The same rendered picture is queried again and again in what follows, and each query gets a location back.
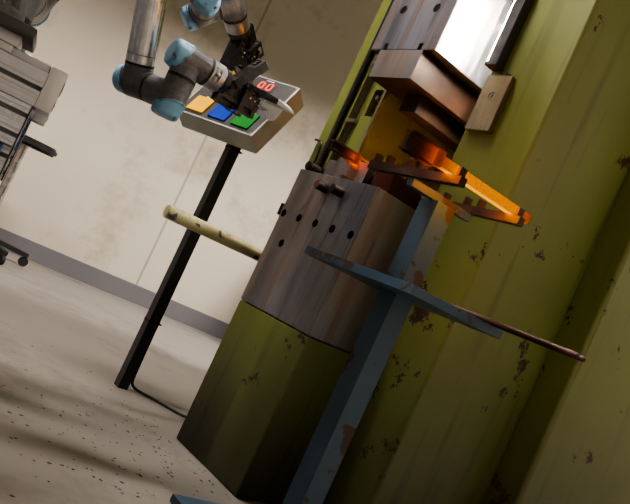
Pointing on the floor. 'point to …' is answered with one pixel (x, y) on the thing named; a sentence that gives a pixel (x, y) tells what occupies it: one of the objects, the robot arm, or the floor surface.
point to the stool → (3, 198)
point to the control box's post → (175, 270)
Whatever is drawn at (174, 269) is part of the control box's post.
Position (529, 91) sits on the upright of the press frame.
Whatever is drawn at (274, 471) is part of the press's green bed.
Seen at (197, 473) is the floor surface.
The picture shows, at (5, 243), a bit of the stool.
